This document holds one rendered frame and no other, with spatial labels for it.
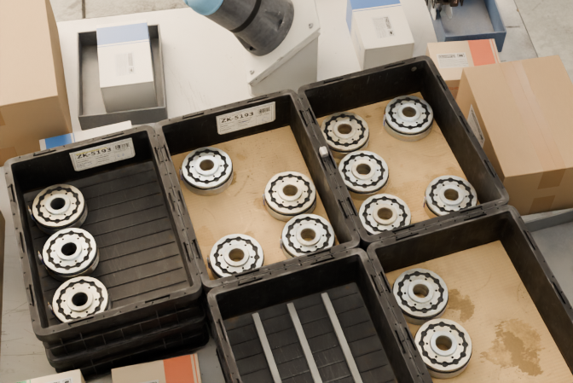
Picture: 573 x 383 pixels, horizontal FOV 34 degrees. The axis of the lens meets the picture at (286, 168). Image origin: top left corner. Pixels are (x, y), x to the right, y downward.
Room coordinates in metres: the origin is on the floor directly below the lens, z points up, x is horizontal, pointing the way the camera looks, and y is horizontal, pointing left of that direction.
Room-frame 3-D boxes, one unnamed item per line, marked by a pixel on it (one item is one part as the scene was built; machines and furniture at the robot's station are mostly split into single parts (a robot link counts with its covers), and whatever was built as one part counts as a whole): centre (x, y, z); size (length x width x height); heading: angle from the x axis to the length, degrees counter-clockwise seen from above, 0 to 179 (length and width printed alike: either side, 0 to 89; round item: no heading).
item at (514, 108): (1.26, -0.52, 0.78); 0.30 x 0.22 x 0.16; 9
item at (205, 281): (1.04, 0.06, 0.92); 0.40 x 0.30 x 0.02; 18
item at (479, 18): (1.68, -0.45, 0.74); 0.20 x 0.15 x 0.07; 6
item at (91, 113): (1.50, 0.39, 0.73); 0.27 x 0.20 x 0.05; 7
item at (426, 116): (1.26, -0.26, 0.86); 0.10 x 0.10 x 0.01
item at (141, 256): (0.95, 0.35, 0.87); 0.40 x 0.30 x 0.11; 18
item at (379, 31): (1.62, -0.23, 0.75); 0.20 x 0.12 x 0.09; 10
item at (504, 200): (1.13, -0.22, 0.92); 0.40 x 0.30 x 0.02; 18
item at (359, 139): (1.22, -0.12, 0.86); 0.10 x 0.10 x 0.01
